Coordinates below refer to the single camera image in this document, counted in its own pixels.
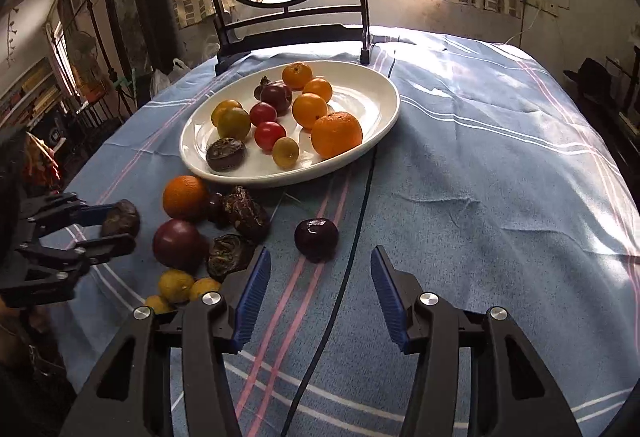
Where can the wall outlet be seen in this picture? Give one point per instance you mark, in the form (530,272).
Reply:
(545,2)

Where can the blue striped tablecloth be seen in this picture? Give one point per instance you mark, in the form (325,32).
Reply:
(475,217)

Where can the greenish orange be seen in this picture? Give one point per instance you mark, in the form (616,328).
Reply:
(234,124)

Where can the white plastic bag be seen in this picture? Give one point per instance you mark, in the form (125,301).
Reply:
(162,82)
(210,52)

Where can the purple plum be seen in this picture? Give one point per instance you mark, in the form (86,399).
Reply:
(179,244)

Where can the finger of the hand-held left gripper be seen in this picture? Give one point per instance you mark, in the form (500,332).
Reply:
(65,212)
(95,249)

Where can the yellow cherry tomato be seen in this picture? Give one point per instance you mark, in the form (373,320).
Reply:
(176,285)
(285,152)
(204,288)
(157,304)

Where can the black hat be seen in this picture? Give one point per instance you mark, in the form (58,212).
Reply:
(592,74)

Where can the standing fan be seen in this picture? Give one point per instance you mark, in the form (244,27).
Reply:
(82,52)

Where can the white oval plate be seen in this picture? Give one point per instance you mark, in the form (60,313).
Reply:
(350,97)

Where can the large orange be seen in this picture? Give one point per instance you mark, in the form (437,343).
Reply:
(336,135)

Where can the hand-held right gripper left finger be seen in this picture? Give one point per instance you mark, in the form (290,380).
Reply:
(252,297)

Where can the dark red plum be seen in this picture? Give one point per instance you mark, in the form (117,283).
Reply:
(276,98)

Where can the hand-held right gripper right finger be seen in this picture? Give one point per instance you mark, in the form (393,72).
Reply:
(387,297)

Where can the dark framed painting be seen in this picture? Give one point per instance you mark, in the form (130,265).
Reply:
(125,17)

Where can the red cherry tomato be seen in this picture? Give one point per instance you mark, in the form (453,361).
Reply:
(263,114)
(270,136)

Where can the bookshelf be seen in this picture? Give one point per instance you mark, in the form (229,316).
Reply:
(30,92)

